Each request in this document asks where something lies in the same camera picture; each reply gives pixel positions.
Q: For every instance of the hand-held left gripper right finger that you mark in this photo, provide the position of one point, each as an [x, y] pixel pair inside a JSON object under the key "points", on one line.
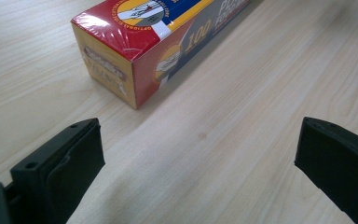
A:
{"points": [[341, 161]]}

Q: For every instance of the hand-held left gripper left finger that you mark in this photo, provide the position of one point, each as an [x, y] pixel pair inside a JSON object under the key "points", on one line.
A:
{"points": [[62, 174]]}

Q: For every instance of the long red and yellow box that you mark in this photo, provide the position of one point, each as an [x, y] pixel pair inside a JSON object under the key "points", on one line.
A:
{"points": [[143, 40]]}

